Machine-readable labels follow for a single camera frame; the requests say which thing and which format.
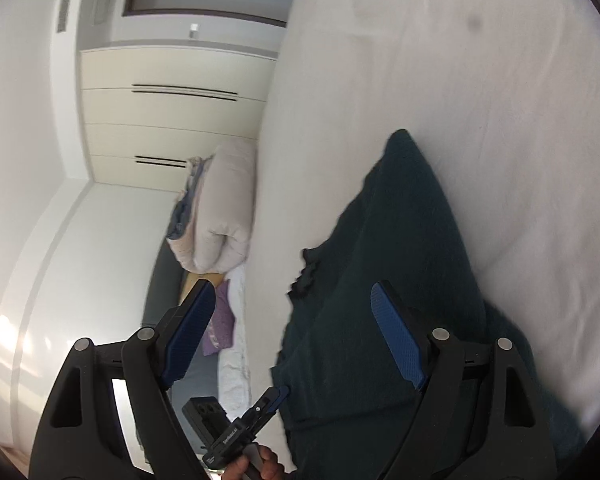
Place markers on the white pillow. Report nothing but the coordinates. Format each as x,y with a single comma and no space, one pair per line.
237,300
232,375

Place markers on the purple patterned pillow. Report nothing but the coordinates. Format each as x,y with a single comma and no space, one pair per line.
222,320

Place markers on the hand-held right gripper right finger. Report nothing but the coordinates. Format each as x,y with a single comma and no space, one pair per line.
397,340

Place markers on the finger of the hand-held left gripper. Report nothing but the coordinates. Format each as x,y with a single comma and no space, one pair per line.
272,400

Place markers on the dark green towel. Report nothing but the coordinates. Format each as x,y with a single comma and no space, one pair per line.
380,235

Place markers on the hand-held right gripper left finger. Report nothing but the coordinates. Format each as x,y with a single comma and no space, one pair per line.
190,330

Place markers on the person's left hand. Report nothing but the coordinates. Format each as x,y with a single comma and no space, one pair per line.
270,466

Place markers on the white light switch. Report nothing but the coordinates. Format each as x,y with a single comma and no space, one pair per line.
194,31

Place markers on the cream wardrobe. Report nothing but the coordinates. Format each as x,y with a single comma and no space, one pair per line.
180,120

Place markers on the bed with white sheet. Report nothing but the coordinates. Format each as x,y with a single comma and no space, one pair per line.
430,60

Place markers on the rolled beige duvet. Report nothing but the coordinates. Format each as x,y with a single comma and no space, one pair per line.
225,200

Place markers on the dark grey padded headboard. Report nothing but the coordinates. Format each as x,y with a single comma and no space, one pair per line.
160,280

